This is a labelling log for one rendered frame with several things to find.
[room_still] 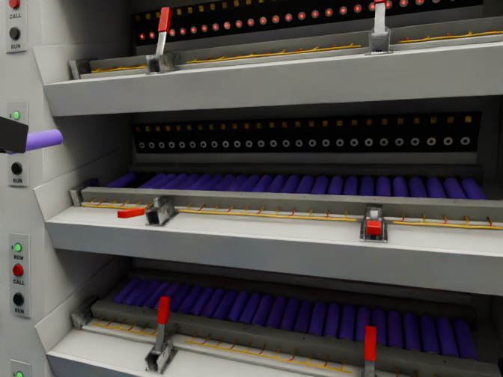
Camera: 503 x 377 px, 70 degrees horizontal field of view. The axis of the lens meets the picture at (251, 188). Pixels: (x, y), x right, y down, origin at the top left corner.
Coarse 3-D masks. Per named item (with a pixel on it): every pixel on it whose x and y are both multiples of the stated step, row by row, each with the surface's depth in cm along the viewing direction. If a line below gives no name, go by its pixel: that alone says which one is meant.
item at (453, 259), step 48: (48, 192) 52; (96, 240) 49; (144, 240) 47; (192, 240) 44; (240, 240) 42; (288, 240) 40; (336, 240) 39; (432, 240) 37; (480, 240) 36; (432, 288) 37; (480, 288) 35
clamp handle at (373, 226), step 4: (372, 212) 38; (376, 212) 37; (372, 216) 38; (376, 216) 38; (372, 220) 36; (376, 220) 37; (368, 224) 32; (372, 224) 32; (376, 224) 32; (380, 224) 33; (368, 228) 32; (372, 228) 31; (376, 228) 31; (380, 228) 31; (368, 232) 32; (372, 232) 31; (376, 232) 31; (380, 232) 31
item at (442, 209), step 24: (96, 192) 54; (120, 192) 52; (144, 192) 51; (168, 192) 50; (192, 192) 49; (216, 192) 48; (240, 192) 48; (264, 192) 47; (288, 216) 43; (384, 216) 41; (408, 216) 40; (432, 216) 39; (456, 216) 39; (480, 216) 38
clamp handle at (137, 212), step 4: (156, 200) 46; (156, 204) 46; (136, 208) 43; (140, 208) 43; (148, 208) 45; (152, 208) 45; (156, 208) 46; (120, 212) 40; (124, 212) 40; (128, 212) 40; (132, 212) 41; (136, 212) 42; (140, 212) 42; (144, 212) 43; (120, 216) 40; (124, 216) 40; (128, 216) 40; (132, 216) 41
